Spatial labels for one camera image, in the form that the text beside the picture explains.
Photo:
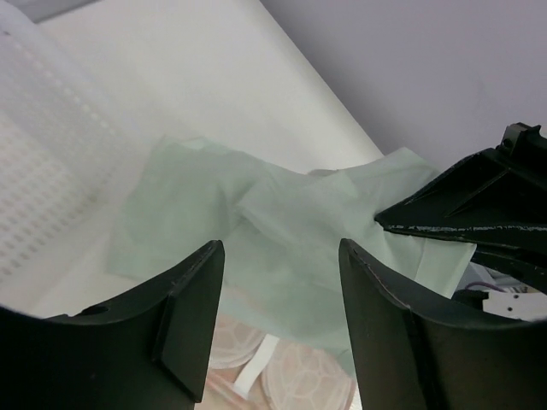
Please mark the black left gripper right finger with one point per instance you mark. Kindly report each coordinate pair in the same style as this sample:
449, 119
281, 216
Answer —
416, 349

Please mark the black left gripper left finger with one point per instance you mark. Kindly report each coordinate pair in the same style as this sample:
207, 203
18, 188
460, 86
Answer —
147, 348

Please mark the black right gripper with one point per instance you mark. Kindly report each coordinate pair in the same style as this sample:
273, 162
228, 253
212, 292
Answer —
488, 199

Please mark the peach patterned laundry bag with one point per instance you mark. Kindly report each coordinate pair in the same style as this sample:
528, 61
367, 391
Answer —
249, 369

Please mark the light green garment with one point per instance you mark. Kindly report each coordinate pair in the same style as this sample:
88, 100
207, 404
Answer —
281, 232

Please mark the white plastic basket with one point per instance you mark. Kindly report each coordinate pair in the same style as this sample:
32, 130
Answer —
85, 95

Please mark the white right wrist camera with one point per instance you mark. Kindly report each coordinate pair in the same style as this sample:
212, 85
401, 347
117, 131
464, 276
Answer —
522, 306

